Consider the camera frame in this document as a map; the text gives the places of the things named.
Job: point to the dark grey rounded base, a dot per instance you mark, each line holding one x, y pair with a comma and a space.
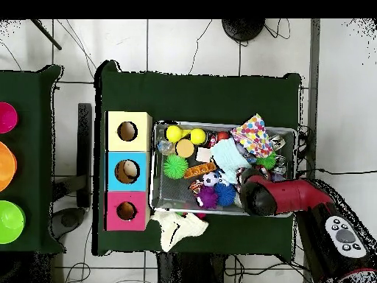
69, 219

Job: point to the wooden box with three holes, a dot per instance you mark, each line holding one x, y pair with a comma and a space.
141, 141

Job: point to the smooth yellow ball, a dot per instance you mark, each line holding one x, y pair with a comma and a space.
198, 136

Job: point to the small soccer ball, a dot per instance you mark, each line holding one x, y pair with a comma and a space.
211, 179

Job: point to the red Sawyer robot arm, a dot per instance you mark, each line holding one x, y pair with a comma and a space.
291, 194

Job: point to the orange striped tiger plush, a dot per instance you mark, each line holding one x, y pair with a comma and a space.
196, 187

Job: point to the orange plastic bowl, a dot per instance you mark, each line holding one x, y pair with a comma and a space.
6, 166

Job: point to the mint green cloth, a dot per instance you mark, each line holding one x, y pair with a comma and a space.
229, 159

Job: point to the cream knitted cloth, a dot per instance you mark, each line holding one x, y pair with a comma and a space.
182, 227

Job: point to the yellow tennis ball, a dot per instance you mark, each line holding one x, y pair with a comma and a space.
174, 134

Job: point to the pink plastic bowl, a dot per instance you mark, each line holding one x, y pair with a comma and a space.
7, 118

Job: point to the orange toy brick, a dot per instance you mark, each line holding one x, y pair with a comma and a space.
200, 170

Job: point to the dark green tablecloth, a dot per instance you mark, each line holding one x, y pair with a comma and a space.
206, 97

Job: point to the green spiky ball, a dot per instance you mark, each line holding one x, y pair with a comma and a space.
175, 166

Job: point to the blue spiky toy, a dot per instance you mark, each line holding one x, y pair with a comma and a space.
225, 194

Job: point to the orange round foam disc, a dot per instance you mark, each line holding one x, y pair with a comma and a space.
185, 148

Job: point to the dark green cloth side table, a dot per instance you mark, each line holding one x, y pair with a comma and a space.
32, 165

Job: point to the black upright panel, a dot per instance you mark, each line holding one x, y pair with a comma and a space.
84, 147

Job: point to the shallow mesh bin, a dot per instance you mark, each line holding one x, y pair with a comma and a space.
170, 191

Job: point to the black pole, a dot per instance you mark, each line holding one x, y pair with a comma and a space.
47, 34

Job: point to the black round stand base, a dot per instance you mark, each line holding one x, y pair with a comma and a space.
243, 29

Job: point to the colourful polka dot cloth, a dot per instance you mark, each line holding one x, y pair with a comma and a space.
253, 135

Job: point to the purple spiky toy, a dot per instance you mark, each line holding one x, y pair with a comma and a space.
207, 197

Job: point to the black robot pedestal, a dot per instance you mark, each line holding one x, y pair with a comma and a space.
191, 271

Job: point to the green plastic bowl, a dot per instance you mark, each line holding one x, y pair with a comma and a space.
10, 222

